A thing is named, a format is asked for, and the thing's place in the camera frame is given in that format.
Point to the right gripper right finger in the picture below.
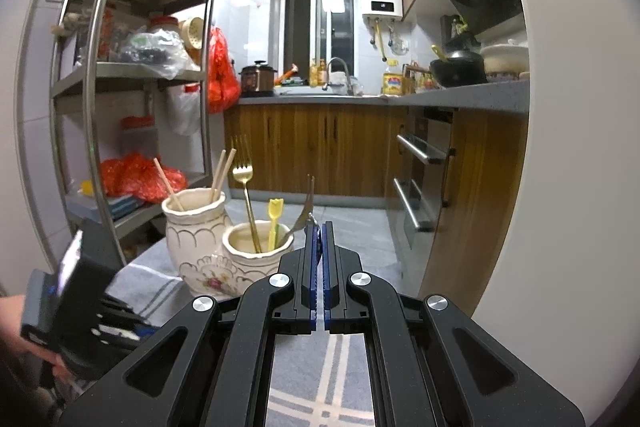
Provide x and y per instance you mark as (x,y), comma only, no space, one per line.
(430,364)

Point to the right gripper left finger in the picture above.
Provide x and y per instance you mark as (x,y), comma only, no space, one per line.
(211,364)

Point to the wooden chopstick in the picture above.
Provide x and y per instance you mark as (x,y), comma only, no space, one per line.
(171,193)
(224,174)
(217,172)

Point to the gold fork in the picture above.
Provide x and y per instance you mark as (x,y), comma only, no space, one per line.
(243,172)

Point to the steel kitchen faucet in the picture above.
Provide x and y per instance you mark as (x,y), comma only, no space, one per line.
(337,77)

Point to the person's left hand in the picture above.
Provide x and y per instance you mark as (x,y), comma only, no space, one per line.
(11,320)

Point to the cream ceramic double utensil holder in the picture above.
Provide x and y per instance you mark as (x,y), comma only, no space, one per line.
(212,255)

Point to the grey striped table cloth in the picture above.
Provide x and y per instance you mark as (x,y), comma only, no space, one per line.
(211,364)

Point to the red plastic bag on shelf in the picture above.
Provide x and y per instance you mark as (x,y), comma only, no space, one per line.
(133,175)

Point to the built-in steel oven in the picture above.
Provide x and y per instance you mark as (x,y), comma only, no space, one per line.
(419,155)

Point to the wooden base cabinets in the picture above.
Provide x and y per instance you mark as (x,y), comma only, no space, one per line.
(347,150)

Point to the white plastic bag hanging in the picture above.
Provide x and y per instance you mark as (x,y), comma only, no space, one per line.
(183,104)

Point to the hanging red plastic bag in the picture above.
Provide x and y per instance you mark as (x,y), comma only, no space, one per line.
(223,89)

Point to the electric pressure cooker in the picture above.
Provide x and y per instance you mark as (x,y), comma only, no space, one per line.
(257,79)

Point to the clear plastic bag on shelf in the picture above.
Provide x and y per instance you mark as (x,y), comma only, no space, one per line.
(160,50)

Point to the steel shelving rack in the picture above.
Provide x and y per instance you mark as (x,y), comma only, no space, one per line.
(94,77)

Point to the yellow oil bottle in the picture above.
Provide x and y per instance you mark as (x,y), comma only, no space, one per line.
(393,80)

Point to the black wok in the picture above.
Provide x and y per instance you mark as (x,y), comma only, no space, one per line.
(457,69)

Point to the white ceramic pot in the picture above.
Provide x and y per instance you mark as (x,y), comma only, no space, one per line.
(505,59)

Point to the window with sliding frame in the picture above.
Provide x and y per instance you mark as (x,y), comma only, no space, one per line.
(312,32)

